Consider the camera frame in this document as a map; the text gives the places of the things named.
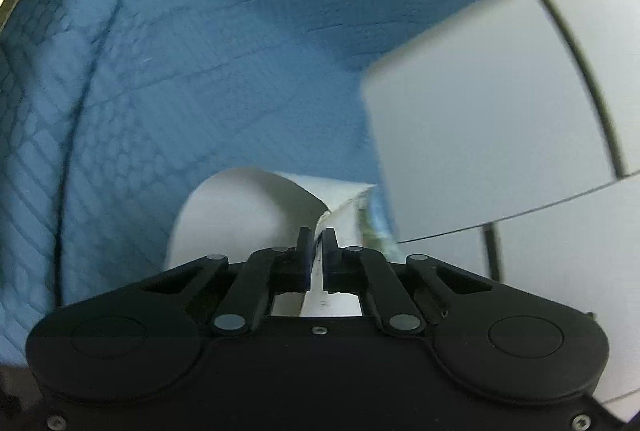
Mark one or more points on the blue covered sofa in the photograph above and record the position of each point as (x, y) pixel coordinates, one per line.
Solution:
(200, 61)

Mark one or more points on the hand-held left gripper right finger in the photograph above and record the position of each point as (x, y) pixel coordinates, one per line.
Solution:
(327, 261)

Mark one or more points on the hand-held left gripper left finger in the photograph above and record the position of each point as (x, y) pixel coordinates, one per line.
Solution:
(304, 261)

